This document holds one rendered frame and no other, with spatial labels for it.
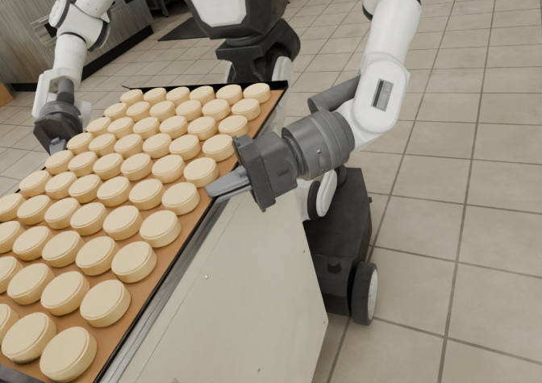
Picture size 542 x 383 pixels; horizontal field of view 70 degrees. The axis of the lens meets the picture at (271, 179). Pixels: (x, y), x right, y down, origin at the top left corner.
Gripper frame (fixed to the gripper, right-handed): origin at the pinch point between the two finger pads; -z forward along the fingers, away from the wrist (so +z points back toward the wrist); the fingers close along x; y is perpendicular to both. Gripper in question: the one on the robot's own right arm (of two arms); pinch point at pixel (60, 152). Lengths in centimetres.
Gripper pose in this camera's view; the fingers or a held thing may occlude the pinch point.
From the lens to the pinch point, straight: 87.3
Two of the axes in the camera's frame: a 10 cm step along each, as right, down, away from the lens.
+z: -4.0, -5.1, 7.6
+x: -2.4, -7.4, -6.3
